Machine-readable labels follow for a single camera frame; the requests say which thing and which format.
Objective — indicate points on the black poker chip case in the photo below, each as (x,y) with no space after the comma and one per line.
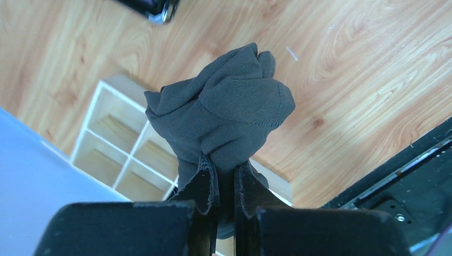
(158,12)

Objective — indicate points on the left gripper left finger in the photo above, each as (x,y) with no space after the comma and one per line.
(186,224)

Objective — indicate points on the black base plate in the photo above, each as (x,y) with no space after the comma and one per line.
(414,186)

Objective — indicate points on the wooden compartment tray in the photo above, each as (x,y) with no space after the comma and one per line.
(118,147)

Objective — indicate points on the grey underwear white waistband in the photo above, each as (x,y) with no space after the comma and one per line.
(226,112)

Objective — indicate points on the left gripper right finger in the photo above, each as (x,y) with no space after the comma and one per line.
(265,225)

